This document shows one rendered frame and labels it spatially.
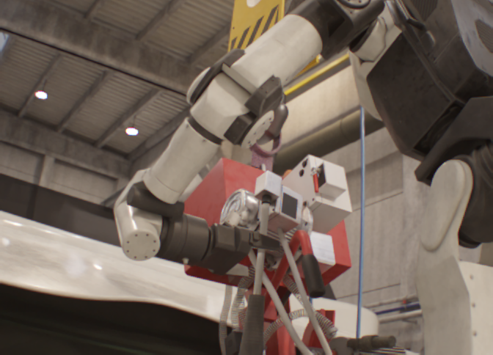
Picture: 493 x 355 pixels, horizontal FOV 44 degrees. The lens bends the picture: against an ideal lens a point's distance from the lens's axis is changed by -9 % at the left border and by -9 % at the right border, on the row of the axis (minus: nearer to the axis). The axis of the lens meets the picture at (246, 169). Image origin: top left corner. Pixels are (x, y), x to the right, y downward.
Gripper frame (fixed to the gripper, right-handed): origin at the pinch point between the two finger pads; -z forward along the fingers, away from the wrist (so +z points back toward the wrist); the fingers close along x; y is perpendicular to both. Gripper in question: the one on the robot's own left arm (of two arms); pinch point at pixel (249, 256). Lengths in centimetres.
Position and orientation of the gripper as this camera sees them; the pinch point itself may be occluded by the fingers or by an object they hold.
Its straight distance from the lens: 122.4
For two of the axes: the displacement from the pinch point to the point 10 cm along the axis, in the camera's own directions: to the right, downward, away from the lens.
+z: -8.4, -2.8, -4.6
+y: -0.7, -7.9, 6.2
